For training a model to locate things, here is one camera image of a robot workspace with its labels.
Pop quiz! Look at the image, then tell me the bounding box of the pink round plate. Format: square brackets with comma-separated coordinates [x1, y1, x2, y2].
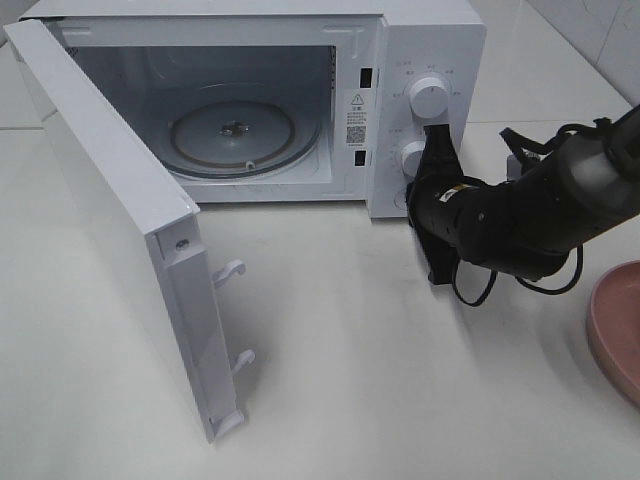
[586, 261, 639, 406]

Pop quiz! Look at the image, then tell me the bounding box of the white microwave door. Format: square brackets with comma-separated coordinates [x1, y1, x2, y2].
[6, 20, 255, 441]

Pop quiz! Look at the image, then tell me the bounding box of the white microwave oven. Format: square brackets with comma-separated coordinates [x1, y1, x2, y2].
[14, 1, 486, 218]

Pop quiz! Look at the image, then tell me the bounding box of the white round door button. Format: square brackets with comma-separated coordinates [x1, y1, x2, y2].
[394, 189, 407, 212]

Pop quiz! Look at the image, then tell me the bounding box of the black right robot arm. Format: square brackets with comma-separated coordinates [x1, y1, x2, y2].
[406, 108, 639, 284]

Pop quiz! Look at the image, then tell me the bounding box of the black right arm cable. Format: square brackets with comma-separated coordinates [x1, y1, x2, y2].
[447, 115, 616, 307]

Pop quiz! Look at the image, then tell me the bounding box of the white upper power knob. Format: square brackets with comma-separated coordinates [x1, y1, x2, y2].
[408, 74, 449, 119]

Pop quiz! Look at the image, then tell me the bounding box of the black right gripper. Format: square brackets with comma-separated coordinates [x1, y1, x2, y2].
[408, 123, 500, 285]

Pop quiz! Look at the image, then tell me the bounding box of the white lower timer knob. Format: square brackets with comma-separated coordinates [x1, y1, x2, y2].
[400, 141, 425, 179]

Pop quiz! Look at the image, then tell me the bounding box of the glass microwave turntable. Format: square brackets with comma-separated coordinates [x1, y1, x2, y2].
[165, 100, 321, 179]

